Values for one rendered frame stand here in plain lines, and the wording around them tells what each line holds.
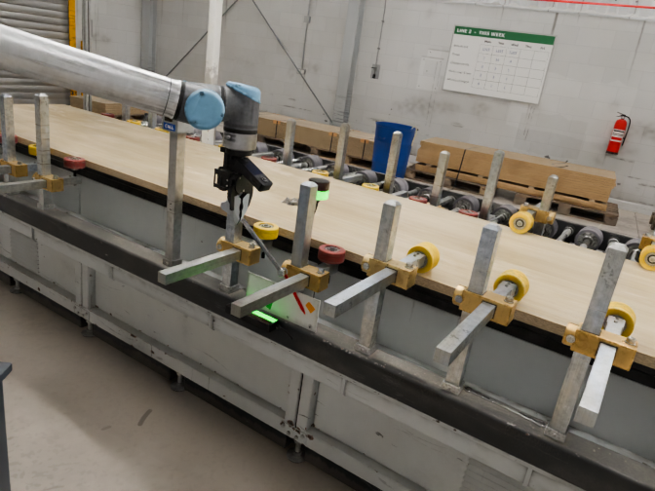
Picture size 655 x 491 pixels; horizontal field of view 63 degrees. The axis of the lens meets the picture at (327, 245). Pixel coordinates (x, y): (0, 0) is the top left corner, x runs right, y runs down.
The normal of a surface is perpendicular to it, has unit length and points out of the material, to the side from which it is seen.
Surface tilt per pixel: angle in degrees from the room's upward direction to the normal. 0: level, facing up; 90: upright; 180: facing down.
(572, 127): 90
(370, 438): 90
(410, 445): 90
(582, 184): 90
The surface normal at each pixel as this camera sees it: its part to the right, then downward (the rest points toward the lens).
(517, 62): -0.46, 0.24
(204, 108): 0.41, 0.37
